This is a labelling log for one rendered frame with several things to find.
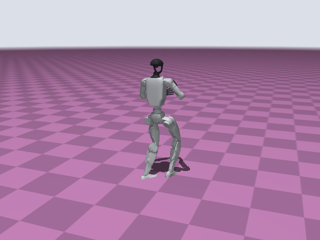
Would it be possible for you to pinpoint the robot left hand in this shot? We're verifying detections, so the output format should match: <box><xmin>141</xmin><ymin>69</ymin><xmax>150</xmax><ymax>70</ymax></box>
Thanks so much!
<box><xmin>166</xmin><ymin>87</ymin><xmax>174</xmax><ymax>95</ymax></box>

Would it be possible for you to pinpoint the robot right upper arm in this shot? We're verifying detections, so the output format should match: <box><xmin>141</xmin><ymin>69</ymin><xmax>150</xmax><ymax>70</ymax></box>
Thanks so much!
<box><xmin>163</xmin><ymin>78</ymin><xmax>185</xmax><ymax>100</ymax></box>

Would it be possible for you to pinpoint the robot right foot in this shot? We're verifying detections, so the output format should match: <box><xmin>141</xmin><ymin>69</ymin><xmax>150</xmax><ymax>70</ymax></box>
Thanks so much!
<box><xmin>165</xmin><ymin>170</ymin><xmax>179</xmax><ymax>178</ymax></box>

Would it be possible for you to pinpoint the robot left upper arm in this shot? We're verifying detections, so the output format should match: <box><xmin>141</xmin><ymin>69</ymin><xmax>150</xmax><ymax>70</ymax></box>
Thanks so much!
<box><xmin>139</xmin><ymin>78</ymin><xmax>147</xmax><ymax>100</ymax></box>

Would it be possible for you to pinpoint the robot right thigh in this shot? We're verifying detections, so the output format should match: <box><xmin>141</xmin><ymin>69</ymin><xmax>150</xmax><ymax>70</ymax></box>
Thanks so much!
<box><xmin>161</xmin><ymin>116</ymin><xmax>181</xmax><ymax>149</ymax></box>

